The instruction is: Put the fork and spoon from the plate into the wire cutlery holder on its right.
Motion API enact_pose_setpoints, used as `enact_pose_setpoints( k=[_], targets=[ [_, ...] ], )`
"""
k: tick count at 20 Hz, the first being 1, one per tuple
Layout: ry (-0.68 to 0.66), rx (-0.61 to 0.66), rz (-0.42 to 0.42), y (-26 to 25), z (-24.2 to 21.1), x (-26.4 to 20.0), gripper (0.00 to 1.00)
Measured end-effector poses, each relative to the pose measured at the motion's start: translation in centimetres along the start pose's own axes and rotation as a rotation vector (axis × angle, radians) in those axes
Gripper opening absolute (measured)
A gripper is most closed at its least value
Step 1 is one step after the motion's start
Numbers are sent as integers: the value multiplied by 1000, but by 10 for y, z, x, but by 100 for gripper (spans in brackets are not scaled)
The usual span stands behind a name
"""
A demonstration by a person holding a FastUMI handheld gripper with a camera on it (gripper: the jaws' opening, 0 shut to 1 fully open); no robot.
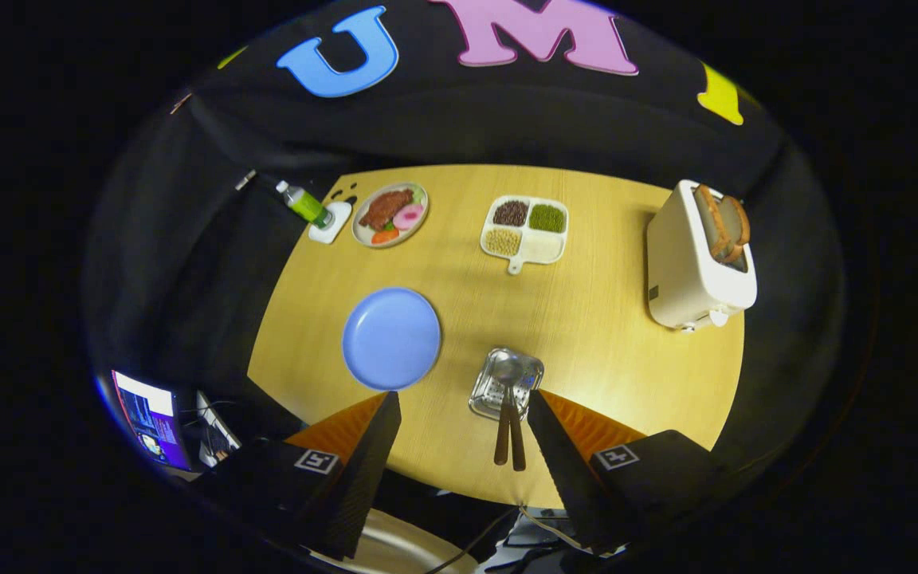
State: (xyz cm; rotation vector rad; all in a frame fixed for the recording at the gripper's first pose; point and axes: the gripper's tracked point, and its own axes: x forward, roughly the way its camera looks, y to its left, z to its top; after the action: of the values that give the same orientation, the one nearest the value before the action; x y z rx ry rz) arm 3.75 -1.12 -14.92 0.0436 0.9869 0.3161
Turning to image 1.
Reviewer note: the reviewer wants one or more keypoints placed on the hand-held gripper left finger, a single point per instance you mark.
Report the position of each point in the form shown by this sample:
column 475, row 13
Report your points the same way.
column 363, row 478

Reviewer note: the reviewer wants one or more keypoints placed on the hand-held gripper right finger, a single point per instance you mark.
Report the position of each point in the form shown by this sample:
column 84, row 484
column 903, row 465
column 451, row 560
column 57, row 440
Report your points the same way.
column 566, row 478

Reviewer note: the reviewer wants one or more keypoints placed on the grey round seat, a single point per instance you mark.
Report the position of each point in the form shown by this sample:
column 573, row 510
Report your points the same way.
column 395, row 550

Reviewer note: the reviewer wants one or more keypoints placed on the blue round plate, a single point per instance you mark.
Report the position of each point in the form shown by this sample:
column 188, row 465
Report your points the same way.
column 391, row 339

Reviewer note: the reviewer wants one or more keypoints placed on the open laptop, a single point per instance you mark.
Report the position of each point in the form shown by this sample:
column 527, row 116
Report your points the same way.
column 148, row 410

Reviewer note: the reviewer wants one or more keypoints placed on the white divided dish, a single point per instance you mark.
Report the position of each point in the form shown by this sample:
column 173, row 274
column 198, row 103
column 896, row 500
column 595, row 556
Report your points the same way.
column 543, row 249

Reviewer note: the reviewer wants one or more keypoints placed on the orange carrot slice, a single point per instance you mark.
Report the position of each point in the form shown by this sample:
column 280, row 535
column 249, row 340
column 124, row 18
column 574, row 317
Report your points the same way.
column 385, row 237

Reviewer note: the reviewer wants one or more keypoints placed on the white toaster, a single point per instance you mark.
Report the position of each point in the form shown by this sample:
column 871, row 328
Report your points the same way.
column 682, row 263

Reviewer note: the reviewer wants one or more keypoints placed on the oval beige food plate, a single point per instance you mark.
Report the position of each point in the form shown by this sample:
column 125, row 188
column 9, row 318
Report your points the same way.
column 407, row 237

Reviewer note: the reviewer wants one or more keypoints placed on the white square coaster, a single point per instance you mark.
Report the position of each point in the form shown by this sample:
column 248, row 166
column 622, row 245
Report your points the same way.
column 327, row 235

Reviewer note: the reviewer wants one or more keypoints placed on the pile of yellow soybeans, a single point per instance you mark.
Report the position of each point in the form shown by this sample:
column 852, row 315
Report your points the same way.
column 503, row 241

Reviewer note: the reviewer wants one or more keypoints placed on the pile of green mung beans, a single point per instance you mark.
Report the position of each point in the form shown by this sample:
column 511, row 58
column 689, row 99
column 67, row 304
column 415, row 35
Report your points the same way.
column 547, row 218

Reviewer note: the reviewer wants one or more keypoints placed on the pink ham slice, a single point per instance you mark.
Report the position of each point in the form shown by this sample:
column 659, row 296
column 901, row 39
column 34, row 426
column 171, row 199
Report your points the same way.
column 409, row 217

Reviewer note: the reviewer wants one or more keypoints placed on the brown grilled steak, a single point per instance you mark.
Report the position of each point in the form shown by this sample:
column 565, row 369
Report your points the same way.
column 383, row 210

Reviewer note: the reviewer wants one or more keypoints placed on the pile of dark red beans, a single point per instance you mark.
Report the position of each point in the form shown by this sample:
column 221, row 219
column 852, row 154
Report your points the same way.
column 511, row 213

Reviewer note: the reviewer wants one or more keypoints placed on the green drink bottle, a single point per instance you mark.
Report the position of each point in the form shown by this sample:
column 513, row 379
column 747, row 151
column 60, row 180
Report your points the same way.
column 305, row 206

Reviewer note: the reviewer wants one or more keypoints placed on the light green lettuce leaf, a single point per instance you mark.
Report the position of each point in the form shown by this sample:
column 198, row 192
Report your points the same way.
column 419, row 194

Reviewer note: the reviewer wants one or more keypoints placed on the brown bread slice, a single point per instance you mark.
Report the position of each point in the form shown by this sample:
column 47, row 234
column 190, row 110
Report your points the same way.
column 740, row 223
column 706, row 215

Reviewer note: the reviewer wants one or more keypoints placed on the white cloth clip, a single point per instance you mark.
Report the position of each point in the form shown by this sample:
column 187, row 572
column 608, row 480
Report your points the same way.
column 245, row 179

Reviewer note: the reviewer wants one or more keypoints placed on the black backdrop cloth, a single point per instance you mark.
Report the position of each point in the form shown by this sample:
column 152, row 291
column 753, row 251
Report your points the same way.
column 507, row 119

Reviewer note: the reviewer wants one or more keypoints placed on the copper cloth clip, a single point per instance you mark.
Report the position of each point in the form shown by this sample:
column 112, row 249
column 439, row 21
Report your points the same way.
column 180, row 103

